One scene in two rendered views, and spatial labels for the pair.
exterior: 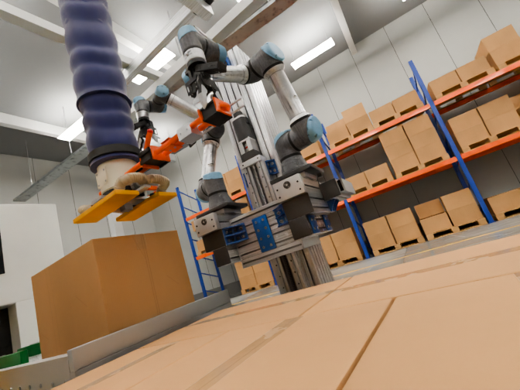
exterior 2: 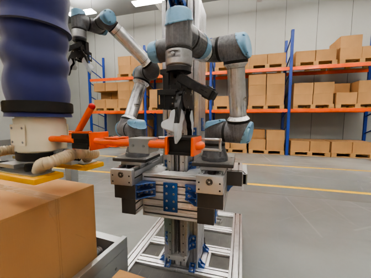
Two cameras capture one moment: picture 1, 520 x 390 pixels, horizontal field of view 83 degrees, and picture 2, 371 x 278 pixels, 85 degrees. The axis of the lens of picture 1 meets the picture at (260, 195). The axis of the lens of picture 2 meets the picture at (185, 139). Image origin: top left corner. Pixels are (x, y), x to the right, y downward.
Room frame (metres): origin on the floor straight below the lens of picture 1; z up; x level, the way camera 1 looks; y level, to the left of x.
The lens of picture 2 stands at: (0.35, 0.15, 1.28)
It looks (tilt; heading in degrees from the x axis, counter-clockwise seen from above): 6 degrees down; 350
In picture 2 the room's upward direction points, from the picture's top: straight up
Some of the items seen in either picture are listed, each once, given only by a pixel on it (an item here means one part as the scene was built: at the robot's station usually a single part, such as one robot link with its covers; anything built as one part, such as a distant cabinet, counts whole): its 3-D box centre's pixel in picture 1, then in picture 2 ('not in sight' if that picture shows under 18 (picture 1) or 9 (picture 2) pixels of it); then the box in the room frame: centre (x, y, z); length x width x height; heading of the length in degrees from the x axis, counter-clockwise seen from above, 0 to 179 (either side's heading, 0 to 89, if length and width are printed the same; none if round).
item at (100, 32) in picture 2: (157, 105); (97, 25); (1.67, 0.44, 1.82); 0.11 x 0.11 x 0.08; 35
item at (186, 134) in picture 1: (189, 133); (143, 144); (0.99, 0.17, 1.19); 0.07 x 0.07 x 0.04; 59
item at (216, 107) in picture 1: (214, 112); (183, 144); (0.91, 0.06, 1.20); 0.08 x 0.07 x 0.05; 59
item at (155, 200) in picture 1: (145, 204); (65, 159); (1.31, 0.52, 1.10); 0.34 x 0.10 x 0.05; 59
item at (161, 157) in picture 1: (154, 157); (90, 139); (1.10, 0.36, 1.20); 0.10 x 0.08 x 0.06; 149
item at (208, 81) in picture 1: (200, 80); (176, 90); (0.94, 0.08, 1.36); 0.09 x 0.08 x 0.12; 58
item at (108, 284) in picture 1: (112, 295); (14, 230); (1.38, 0.79, 0.75); 0.60 x 0.40 x 0.40; 59
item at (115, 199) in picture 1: (104, 204); (16, 169); (1.14, 0.62, 1.10); 0.34 x 0.10 x 0.05; 59
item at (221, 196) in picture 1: (220, 201); (137, 147); (1.67, 0.23, 1.09); 0.15 x 0.15 x 0.10
